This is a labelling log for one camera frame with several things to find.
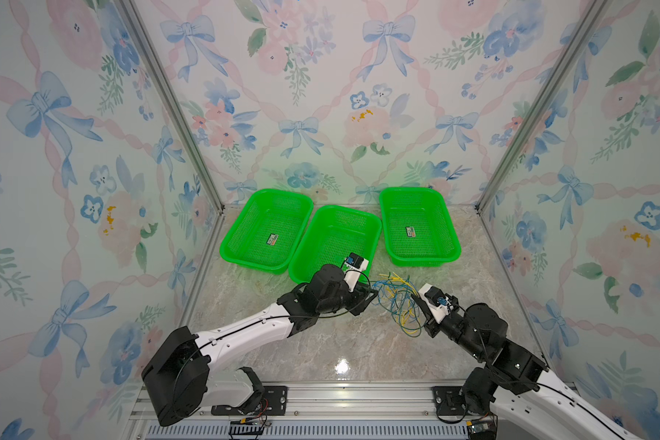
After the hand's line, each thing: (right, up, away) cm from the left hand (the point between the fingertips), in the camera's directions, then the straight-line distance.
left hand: (375, 289), depth 75 cm
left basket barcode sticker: (-36, +13, +34) cm, 51 cm away
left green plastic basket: (-38, +16, +35) cm, 54 cm away
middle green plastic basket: (-11, +15, +36) cm, 41 cm away
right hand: (+11, 0, -3) cm, 11 cm away
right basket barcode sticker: (+20, +16, +36) cm, 44 cm away
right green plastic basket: (+24, +18, +39) cm, 49 cm away
